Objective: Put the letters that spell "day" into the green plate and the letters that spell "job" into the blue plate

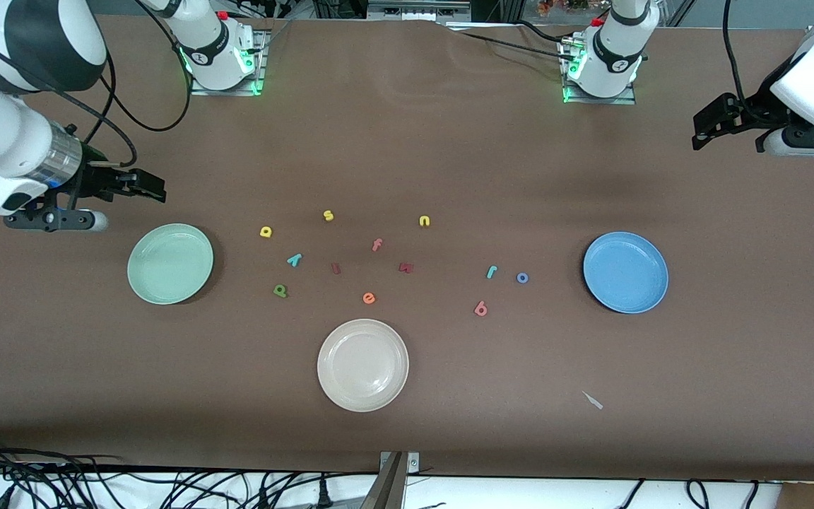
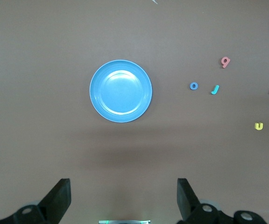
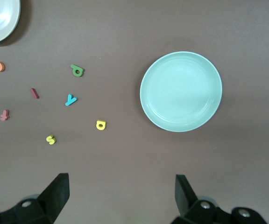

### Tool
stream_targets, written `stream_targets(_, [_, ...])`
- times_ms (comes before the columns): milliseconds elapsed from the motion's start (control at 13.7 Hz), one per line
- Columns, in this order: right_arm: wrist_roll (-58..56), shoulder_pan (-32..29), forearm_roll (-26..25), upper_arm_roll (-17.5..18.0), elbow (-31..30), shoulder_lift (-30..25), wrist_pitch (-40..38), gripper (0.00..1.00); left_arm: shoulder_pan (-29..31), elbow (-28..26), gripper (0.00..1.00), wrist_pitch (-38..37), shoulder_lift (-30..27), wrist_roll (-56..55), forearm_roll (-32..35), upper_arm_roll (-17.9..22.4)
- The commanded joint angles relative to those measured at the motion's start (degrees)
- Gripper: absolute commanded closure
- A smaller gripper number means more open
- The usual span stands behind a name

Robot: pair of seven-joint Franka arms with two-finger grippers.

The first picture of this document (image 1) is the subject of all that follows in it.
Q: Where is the green plate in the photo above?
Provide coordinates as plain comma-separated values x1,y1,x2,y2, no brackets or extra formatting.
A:
127,223,215,305

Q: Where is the blue plate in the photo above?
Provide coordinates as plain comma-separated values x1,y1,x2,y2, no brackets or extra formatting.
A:
583,231,669,314

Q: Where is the orange flower decoration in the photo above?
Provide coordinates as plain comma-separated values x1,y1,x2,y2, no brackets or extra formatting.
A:
536,0,591,16

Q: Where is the brown table cover mat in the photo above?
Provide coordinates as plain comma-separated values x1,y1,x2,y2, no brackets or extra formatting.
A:
0,13,814,481

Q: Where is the beige plate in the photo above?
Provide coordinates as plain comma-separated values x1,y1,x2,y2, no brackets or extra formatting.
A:
317,319,410,413

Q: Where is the grey power strip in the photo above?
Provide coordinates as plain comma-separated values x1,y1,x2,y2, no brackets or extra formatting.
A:
367,0,471,22

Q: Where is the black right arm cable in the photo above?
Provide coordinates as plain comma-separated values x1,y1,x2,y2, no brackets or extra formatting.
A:
61,0,192,170

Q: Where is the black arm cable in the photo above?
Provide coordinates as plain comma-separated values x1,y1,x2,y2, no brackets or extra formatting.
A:
722,0,768,124
61,0,192,170

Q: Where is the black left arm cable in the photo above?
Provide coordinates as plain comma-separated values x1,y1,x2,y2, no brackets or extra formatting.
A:
722,0,768,124

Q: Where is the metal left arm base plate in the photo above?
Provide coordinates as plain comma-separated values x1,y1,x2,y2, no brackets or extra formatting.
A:
559,35,637,105

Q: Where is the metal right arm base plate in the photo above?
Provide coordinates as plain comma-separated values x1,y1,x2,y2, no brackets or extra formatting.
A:
190,28,268,97

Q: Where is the thin black base cable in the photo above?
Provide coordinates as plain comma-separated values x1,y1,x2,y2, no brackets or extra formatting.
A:
460,21,577,61

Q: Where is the tangled black cable bundle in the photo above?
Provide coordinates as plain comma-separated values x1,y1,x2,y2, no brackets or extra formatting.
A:
0,435,379,509

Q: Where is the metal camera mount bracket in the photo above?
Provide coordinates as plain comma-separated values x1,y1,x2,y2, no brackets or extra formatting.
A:
359,451,422,509

